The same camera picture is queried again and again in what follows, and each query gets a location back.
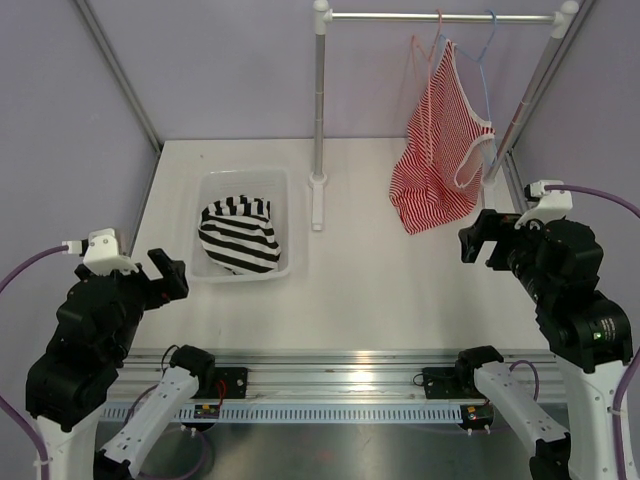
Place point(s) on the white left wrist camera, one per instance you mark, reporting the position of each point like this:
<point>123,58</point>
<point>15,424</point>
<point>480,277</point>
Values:
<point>101,253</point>

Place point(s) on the white metal clothes rack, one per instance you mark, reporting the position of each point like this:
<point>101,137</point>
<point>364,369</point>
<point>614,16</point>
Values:
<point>561,22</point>

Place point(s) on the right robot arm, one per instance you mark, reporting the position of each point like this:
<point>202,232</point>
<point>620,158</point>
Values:
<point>557,263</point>

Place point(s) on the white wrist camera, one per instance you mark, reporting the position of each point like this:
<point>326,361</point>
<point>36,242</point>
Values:
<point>552,201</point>
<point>101,253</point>

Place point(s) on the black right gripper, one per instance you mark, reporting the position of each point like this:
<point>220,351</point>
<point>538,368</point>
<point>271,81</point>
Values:
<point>492,226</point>

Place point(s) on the white slotted cable duct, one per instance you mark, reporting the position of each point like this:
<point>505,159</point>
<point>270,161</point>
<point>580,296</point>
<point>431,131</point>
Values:
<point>271,413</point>

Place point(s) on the pink wire hanger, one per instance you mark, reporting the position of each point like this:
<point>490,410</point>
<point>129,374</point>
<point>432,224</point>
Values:
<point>432,50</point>

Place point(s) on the black white striped tank top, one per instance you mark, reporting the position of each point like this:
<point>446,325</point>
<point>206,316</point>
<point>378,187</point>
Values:
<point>237,234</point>

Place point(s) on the blue wire hanger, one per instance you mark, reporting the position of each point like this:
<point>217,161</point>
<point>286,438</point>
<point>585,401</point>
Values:
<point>482,65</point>

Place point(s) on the left aluminium frame post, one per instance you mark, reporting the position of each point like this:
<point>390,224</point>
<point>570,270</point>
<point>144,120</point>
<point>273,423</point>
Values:
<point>96,31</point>

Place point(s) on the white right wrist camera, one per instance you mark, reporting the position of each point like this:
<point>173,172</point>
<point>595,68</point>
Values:
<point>552,201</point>

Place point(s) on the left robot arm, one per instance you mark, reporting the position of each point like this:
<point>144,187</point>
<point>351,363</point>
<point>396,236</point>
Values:
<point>66,388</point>

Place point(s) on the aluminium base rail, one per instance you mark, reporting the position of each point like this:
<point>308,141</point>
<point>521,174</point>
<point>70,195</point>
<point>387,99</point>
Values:
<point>332,376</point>

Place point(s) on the red white striped tank top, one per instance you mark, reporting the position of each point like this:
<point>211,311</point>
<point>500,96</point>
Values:
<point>437,179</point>

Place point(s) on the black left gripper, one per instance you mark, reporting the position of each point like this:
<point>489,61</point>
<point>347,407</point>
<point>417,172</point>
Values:
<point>174,284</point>

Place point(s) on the white plastic basket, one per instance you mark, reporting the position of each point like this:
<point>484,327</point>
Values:
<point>271,184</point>

